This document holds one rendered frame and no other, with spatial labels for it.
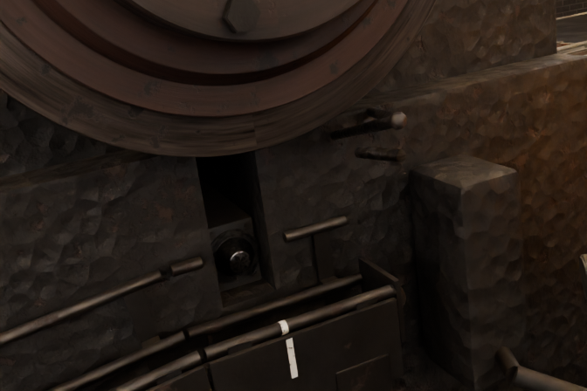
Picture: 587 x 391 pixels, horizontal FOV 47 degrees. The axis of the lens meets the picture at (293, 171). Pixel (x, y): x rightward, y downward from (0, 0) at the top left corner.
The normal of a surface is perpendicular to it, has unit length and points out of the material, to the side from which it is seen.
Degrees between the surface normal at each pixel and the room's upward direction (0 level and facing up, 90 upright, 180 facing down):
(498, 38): 90
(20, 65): 90
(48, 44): 90
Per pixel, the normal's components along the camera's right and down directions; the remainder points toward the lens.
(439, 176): -0.47, -0.79
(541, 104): 0.40, 0.21
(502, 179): 0.32, -0.18
